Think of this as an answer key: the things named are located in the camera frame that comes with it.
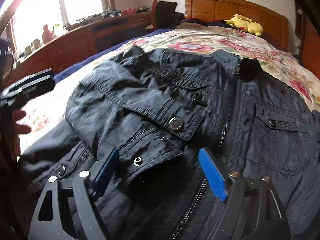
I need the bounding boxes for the dark navy jacket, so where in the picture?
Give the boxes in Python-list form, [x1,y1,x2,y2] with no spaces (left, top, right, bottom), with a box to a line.
[17,46,319,239]

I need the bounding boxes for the person's left hand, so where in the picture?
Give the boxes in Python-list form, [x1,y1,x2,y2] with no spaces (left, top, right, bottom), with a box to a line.
[11,109,31,161]

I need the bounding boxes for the floral bed quilt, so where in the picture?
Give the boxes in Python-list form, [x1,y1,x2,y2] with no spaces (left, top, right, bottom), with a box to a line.
[20,23,319,152]

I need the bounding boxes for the pink figurine on desk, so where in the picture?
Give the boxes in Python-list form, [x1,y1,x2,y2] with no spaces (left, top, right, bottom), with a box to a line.
[42,24,55,44]

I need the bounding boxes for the wooden desk cabinet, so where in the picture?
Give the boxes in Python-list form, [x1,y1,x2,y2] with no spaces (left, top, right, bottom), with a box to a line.
[4,12,151,87]

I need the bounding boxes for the black binoculars on desk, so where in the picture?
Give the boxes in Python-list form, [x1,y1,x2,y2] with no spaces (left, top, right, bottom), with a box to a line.
[101,10,122,20]

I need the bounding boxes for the red basket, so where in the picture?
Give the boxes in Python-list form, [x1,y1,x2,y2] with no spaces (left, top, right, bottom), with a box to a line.
[121,8,137,15]

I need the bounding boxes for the yellow Pikachu plush toy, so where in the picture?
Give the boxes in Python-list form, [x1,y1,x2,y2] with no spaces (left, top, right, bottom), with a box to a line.
[223,14,264,37]

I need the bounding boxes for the wooden bed headboard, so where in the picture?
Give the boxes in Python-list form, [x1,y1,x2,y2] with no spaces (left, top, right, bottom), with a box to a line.
[184,0,289,51]

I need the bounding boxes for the wooden chair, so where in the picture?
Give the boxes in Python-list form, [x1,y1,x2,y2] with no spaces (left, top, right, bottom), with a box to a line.
[151,0,178,31]

